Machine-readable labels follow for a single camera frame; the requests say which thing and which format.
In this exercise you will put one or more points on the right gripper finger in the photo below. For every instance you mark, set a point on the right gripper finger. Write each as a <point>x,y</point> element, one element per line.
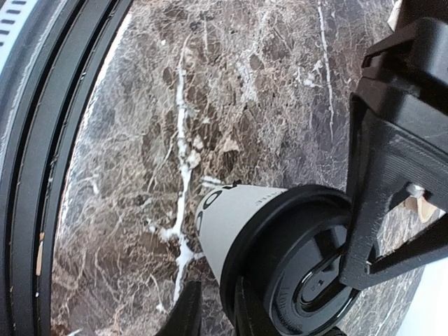
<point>186,316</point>

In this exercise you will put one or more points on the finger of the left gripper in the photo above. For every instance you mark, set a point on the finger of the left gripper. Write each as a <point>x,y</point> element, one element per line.
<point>392,145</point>

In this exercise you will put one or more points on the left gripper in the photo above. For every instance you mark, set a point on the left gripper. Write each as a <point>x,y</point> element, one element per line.
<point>403,89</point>

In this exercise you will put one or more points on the single black cup lid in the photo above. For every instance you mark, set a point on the single black cup lid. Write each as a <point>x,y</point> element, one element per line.
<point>280,276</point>

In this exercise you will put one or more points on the white slotted cable duct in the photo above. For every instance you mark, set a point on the white slotted cable duct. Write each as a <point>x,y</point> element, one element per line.
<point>14,14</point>

